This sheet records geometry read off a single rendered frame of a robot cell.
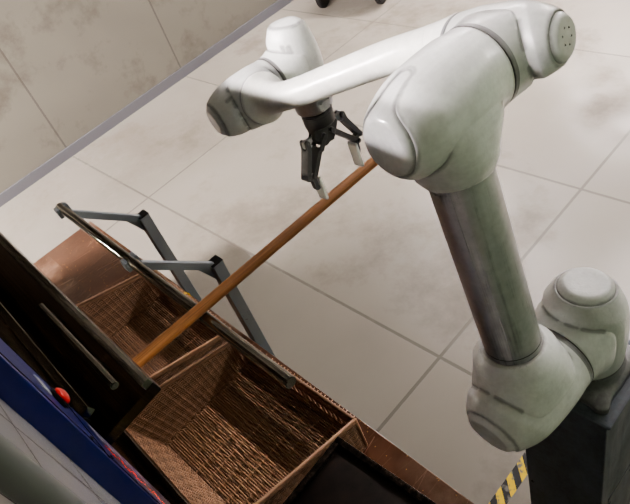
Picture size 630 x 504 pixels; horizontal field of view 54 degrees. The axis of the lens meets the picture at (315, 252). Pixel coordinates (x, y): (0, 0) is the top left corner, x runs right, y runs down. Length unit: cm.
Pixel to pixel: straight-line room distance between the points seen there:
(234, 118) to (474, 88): 58
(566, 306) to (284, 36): 76
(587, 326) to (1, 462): 109
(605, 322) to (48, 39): 451
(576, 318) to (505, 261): 30
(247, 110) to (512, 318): 63
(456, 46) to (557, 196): 255
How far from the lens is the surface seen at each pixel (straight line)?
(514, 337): 108
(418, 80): 80
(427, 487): 182
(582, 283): 126
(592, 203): 332
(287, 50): 133
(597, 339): 126
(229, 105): 126
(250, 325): 224
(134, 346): 248
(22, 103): 513
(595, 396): 142
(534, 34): 89
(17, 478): 28
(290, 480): 169
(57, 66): 519
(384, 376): 273
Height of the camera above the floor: 222
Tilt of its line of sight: 42 degrees down
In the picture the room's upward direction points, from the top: 22 degrees counter-clockwise
